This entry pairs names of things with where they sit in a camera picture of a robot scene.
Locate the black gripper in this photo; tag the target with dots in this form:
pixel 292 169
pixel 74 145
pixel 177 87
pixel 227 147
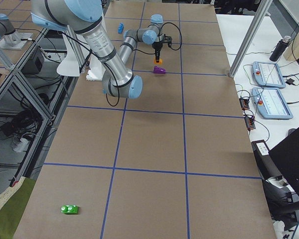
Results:
pixel 156 46

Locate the orange trapezoid block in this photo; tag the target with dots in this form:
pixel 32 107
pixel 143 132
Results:
pixel 158 61

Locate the purple trapezoid block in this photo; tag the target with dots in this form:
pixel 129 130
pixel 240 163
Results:
pixel 158 70

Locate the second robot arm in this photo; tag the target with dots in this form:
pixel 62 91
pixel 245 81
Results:
pixel 10 38

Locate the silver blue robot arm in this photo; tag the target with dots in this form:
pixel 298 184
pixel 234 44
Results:
pixel 85 18

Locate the long blue block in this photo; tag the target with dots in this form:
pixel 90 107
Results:
pixel 120 28

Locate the far teach pendant tablet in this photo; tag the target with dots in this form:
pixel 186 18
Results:
pixel 268 75

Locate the teach pendant tablet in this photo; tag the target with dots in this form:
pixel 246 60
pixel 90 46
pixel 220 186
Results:
pixel 268 75
pixel 270 104

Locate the black water bottle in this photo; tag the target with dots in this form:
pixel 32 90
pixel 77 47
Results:
pixel 280 48

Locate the near teach pendant tablet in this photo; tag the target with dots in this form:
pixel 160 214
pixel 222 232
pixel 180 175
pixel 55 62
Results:
pixel 270 104

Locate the black laptop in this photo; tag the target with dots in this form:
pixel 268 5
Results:
pixel 285 156

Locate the green block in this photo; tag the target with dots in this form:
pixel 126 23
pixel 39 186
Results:
pixel 69 209

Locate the green cloth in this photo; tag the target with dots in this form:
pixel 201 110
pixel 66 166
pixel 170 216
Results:
pixel 12 205

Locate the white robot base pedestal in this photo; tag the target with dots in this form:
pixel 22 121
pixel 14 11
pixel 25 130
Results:
pixel 79 59

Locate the aluminium frame post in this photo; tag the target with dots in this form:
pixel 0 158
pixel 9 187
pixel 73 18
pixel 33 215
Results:
pixel 251 32

